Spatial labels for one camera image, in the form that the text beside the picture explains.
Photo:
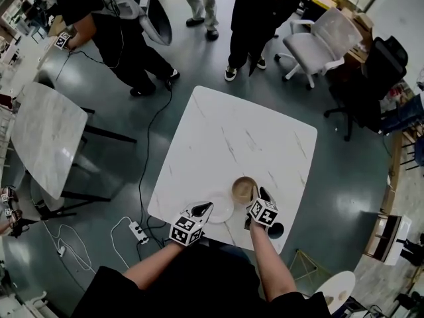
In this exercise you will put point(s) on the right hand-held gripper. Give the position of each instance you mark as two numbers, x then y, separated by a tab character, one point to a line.
263	213

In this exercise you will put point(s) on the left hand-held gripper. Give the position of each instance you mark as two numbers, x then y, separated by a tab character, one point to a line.
185	230

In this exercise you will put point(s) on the white plate dish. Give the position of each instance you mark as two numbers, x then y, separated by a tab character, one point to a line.
221	210

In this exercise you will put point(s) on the brown bowl dish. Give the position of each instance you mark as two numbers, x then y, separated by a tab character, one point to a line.
242	188

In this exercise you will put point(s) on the person's left forearm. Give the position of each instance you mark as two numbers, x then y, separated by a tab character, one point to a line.
155	263

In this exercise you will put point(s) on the person's right forearm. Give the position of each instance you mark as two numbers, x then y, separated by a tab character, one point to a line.
270	260

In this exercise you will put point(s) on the black round disc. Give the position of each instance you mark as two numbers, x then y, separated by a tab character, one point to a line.
276	230

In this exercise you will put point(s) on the white power strip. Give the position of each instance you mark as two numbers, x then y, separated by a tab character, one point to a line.
139	233

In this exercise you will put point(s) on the person's black shirt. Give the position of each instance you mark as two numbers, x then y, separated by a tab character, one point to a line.
198	287

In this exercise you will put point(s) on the white round side table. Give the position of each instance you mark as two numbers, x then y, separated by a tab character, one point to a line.
338	290

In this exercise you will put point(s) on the white shelf unit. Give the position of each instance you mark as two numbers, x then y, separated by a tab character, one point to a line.
392	240

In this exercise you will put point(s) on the black office chair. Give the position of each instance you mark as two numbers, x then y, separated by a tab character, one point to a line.
374	84

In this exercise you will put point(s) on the white office chair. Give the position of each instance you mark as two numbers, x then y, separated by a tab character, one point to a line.
321	41

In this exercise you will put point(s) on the grey marble table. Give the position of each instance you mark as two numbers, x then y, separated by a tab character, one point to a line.
46	134

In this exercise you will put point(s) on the cardboard box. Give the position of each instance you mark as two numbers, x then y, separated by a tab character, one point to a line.
359	28

